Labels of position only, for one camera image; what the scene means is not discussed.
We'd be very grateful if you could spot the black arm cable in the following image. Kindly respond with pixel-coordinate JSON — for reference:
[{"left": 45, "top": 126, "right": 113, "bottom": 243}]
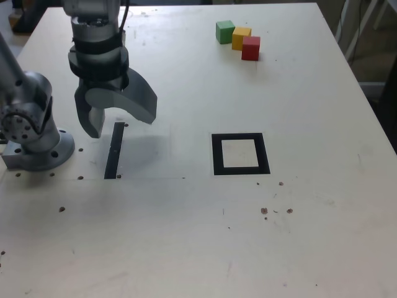
[{"left": 118, "top": 0, "right": 130, "bottom": 32}]

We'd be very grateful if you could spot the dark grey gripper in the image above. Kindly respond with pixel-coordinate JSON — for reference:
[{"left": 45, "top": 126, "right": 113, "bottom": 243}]
[{"left": 74, "top": 67, "right": 158, "bottom": 139}]

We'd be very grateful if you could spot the red cube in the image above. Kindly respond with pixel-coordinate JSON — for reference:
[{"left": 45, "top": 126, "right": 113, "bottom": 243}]
[{"left": 241, "top": 35, "right": 261, "bottom": 61}]

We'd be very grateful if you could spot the black tape square outline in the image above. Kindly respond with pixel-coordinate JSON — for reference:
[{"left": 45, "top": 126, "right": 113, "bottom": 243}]
[{"left": 211, "top": 132, "right": 271, "bottom": 176}]

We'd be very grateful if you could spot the black tape strip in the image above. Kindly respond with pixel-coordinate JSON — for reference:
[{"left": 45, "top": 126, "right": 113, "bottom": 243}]
[{"left": 104, "top": 122, "right": 125, "bottom": 180}]

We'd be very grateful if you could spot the green cube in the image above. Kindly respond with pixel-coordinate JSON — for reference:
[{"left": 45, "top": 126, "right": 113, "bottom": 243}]
[{"left": 215, "top": 20, "right": 236, "bottom": 45}]

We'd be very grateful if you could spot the white metal frame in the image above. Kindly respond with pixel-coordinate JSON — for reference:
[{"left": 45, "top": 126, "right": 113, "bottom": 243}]
[{"left": 334, "top": 0, "right": 397, "bottom": 63}]

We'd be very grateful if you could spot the yellow cube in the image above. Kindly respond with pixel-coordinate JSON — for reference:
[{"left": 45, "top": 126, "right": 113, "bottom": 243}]
[{"left": 231, "top": 27, "right": 252, "bottom": 51}]

